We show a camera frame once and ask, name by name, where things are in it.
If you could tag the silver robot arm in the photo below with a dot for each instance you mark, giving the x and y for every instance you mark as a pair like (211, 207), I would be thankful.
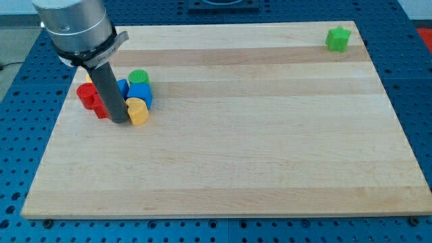
(79, 29)

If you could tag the red cylinder block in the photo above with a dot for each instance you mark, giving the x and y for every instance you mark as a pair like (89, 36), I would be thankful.
(85, 93)

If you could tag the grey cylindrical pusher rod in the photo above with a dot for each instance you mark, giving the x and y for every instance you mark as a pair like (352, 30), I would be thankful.
(106, 85)

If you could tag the green star block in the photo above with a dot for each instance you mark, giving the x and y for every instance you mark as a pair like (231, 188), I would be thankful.
(337, 39)

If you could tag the small blue block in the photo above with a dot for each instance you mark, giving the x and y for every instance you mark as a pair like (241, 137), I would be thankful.
(124, 87)

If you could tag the wooden board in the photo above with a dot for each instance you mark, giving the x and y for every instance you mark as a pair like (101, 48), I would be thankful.
(247, 120)

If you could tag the yellow heart block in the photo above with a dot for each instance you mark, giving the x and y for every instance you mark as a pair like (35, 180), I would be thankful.
(137, 111)

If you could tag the black clamp with metal tab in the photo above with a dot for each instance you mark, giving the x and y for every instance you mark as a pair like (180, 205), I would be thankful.
(96, 57)

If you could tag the green cylinder block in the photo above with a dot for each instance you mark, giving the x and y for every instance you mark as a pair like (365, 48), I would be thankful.
(139, 77)

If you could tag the blue cube block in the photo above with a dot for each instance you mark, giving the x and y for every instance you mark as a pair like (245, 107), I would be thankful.
(141, 91)

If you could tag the small yellow block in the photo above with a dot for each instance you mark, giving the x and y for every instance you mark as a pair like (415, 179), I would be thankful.
(88, 79)

